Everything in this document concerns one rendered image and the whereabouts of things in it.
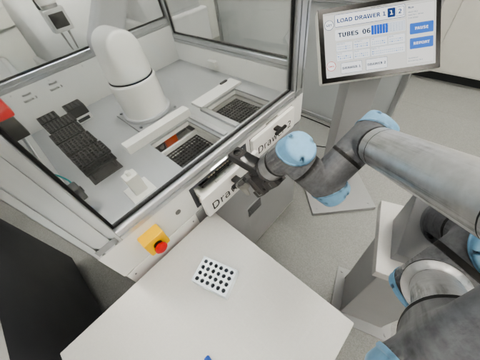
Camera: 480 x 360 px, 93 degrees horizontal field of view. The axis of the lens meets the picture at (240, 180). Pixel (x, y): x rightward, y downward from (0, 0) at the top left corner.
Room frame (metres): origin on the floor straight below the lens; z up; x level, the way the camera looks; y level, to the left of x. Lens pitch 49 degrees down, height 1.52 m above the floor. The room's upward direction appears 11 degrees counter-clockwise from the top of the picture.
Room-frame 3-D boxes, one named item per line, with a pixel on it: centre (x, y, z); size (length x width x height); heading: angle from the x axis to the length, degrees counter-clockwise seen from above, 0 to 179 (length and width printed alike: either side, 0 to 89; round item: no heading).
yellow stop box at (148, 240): (0.37, 0.31, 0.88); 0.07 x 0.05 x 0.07; 129
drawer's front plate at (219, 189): (0.55, 0.03, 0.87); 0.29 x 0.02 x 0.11; 129
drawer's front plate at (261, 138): (0.78, -0.19, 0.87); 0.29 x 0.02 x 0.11; 129
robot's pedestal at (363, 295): (0.22, -0.55, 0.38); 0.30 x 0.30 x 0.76; 57
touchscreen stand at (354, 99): (1.04, -0.73, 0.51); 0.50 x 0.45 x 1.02; 174
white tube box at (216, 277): (0.25, 0.14, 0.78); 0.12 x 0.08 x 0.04; 57
